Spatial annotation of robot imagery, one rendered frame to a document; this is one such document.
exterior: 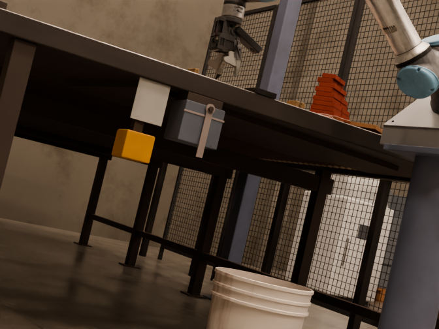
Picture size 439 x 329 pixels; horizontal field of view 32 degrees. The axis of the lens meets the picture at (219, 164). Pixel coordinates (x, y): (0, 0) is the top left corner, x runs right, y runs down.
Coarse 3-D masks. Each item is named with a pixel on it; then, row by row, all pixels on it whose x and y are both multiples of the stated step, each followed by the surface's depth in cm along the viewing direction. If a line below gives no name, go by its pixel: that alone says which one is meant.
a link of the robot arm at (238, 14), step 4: (224, 4) 259; (228, 4) 257; (232, 4) 257; (224, 8) 258; (228, 8) 257; (232, 8) 256; (236, 8) 257; (240, 8) 258; (244, 8) 259; (224, 12) 258; (228, 12) 257; (232, 12) 256; (236, 12) 257; (240, 12) 258; (224, 16) 258; (232, 16) 257; (236, 16) 257; (240, 16) 258
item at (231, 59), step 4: (232, 52) 256; (228, 56) 254; (232, 56) 255; (224, 60) 252; (228, 60) 253; (232, 60) 254; (236, 60) 254; (232, 64) 253; (236, 64) 253; (236, 68) 253; (236, 72) 253
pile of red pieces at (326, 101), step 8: (320, 80) 366; (328, 80) 364; (336, 80) 366; (320, 88) 365; (328, 88) 363; (336, 88) 365; (320, 96) 364; (328, 96) 363; (336, 96) 364; (312, 104) 365; (320, 104) 364; (328, 104) 362; (336, 104) 363; (344, 104) 374; (320, 112) 363; (328, 112) 361; (336, 112) 364; (344, 112) 373
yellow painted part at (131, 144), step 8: (136, 120) 221; (136, 128) 221; (120, 136) 219; (128, 136) 216; (136, 136) 217; (144, 136) 219; (152, 136) 220; (120, 144) 218; (128, 144) 216; (136, 144) 217; (144, 144) 219; (152, 144) 220; (112, 152) 221; (120, 152) 216; (128, 152) 216; (136, 152) 218; (144, 152) 219; (136, 160) 218; (144, 160) 219
